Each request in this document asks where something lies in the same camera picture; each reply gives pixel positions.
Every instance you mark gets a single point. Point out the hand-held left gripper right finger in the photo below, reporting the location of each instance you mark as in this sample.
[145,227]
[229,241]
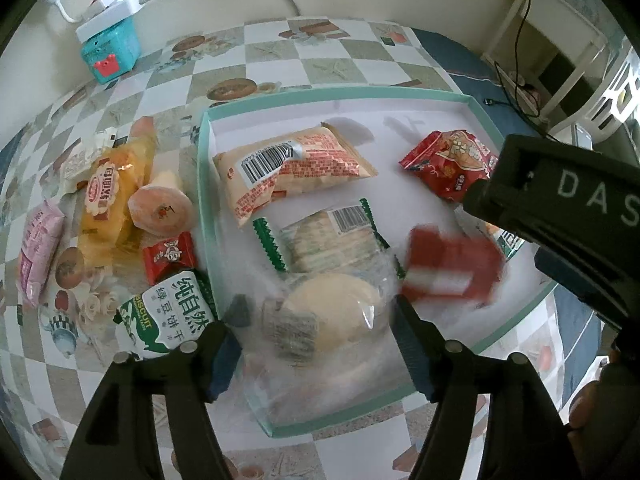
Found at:
[417,355]

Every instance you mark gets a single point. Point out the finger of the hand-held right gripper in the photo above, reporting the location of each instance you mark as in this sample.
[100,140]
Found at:
[550,240]
[562,277]

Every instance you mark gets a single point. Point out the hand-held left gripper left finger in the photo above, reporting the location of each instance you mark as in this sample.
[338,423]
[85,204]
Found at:
[222,365]

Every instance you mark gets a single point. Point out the white green orange snack packet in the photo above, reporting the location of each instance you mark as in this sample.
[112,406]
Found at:
[506,245]

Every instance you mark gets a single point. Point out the round bun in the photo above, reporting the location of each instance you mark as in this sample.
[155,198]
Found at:
[335,310]

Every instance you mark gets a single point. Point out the red white-striped snack packet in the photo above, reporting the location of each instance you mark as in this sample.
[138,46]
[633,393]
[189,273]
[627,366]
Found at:
[450,265]

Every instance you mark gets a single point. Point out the red crinkly snack packet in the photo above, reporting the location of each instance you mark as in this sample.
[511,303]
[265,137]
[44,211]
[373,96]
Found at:
[445,165]

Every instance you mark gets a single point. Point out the green-edged wafer packet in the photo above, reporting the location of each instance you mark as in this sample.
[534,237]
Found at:
[325,237]

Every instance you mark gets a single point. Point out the yellow cake packet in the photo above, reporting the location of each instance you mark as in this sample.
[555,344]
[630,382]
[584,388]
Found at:
[107,195]

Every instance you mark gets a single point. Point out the pink and white snack packet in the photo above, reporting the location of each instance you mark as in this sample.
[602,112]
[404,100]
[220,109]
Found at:
[40,245]

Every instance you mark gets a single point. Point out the beige brick-print snack packet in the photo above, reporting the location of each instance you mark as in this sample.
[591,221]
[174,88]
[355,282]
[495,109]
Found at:
[310,160]

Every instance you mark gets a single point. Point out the shallow teal cardboard tray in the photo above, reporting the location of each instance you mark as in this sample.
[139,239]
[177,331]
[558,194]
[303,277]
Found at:
[300,115]

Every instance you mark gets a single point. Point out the person's right hand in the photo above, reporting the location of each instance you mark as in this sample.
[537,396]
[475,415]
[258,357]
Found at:
[586,410]

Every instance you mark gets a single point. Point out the black smartphone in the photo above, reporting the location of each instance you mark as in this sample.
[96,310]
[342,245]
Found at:
[584,136]

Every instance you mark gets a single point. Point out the green white biscuit packet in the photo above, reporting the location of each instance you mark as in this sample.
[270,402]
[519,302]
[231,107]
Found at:
[160,320]

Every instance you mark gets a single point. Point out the white lattice panel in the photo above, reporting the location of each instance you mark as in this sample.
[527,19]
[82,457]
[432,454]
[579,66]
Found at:
[620,90]

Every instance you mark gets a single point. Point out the small red candy packet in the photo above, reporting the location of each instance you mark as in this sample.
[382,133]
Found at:
[170,257]

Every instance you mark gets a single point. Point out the white shelf rack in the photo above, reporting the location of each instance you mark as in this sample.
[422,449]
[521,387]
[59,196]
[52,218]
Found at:
[565,20]

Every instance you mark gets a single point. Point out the round peach pastry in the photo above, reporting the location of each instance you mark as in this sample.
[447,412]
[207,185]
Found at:
[160,207]

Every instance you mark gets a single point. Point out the checkered tablecloth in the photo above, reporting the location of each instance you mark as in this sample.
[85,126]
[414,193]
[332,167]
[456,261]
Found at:
[325,60]

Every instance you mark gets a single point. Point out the teal toy box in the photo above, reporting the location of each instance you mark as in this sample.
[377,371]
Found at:
[112,50]

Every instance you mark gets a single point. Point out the white power strip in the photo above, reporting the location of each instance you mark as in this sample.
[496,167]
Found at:
[122,12]

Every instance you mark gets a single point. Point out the white plug adapter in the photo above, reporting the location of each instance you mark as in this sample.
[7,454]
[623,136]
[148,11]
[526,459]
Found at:
[102,2]

